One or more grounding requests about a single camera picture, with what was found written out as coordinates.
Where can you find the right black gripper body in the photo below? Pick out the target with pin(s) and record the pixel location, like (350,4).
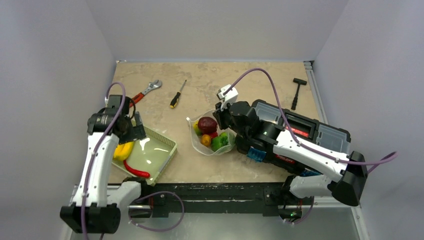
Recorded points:
(219,117)

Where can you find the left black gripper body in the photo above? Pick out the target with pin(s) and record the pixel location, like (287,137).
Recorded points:
(132,133)

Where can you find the dark red fruit toy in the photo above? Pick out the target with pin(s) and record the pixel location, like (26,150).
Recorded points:
(207,125)

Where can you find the red apple toy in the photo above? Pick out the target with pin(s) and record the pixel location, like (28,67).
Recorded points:
(213,135)

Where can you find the yellow banana toy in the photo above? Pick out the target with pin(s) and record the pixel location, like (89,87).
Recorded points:
(123,151)

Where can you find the green bell pepper toy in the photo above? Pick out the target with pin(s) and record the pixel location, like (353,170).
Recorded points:
(219,141)

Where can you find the orange small fruit toy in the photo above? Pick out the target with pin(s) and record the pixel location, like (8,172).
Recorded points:
(206,140)

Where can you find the green yellow fruit toy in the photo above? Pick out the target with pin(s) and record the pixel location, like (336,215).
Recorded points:
(196,129)

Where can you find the clear zip top bag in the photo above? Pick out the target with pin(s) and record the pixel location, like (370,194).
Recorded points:
(207,151)

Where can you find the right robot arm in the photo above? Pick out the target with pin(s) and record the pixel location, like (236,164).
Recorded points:
(348,190)

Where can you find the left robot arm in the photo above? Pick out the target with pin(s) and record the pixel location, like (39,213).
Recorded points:
(96,206)

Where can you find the green plastic basket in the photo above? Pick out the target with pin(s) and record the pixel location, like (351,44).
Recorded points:
(151,155)

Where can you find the black tool box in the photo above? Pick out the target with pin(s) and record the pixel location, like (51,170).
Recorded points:
(293,142)

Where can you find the red chili pepper toy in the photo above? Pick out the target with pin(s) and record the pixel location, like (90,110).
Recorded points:
(136,172)

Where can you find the yellow black screwdriver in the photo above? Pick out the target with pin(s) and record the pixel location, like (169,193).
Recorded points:
(175,100)

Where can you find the black hammer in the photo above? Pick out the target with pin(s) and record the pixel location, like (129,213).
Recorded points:
(299,82)

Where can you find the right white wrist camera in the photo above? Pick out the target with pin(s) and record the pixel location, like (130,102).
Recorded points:
(227,96)

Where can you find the red handled adjustable wrench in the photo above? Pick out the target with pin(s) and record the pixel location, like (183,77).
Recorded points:
(151,86)

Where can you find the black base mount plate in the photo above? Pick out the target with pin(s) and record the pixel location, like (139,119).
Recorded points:
(270,199)

